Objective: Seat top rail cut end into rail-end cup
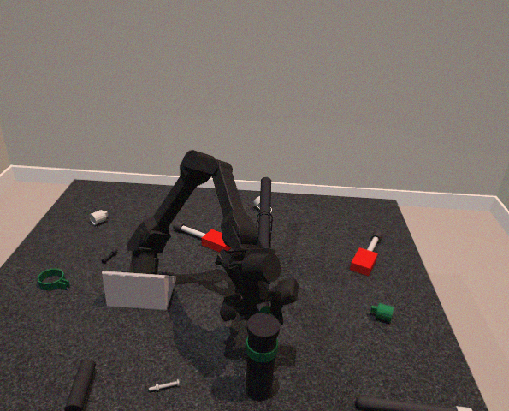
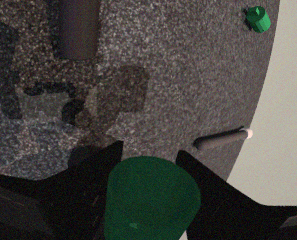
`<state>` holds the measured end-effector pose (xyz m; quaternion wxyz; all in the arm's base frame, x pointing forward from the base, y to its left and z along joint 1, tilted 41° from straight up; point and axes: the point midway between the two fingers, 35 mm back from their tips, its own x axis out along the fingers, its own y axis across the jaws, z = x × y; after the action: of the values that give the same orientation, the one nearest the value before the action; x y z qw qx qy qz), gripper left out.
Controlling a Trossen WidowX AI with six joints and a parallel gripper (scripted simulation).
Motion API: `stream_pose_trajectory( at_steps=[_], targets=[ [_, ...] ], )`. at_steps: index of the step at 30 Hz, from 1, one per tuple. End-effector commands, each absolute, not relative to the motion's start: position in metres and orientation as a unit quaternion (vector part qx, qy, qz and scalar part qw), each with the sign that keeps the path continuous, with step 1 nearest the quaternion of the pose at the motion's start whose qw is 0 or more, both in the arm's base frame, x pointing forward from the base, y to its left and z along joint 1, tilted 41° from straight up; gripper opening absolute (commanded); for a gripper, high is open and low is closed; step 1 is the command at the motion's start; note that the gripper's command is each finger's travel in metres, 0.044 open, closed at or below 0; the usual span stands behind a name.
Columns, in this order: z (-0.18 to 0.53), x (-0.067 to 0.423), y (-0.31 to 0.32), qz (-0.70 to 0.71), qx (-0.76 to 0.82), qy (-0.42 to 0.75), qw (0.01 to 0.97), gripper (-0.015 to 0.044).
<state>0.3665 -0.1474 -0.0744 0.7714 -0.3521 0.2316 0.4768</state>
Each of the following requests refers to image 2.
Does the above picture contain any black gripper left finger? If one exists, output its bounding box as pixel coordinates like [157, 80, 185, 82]
[0, 140, 124, 240]

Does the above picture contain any dark post with grey cap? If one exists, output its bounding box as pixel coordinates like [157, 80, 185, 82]
[67, 145, 105, 240]

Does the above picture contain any dark grey metal pipe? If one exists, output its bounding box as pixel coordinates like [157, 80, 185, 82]
[59, 0, 100, 61]

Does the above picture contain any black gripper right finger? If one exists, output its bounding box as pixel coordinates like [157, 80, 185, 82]
[176, 149, 297, 240]

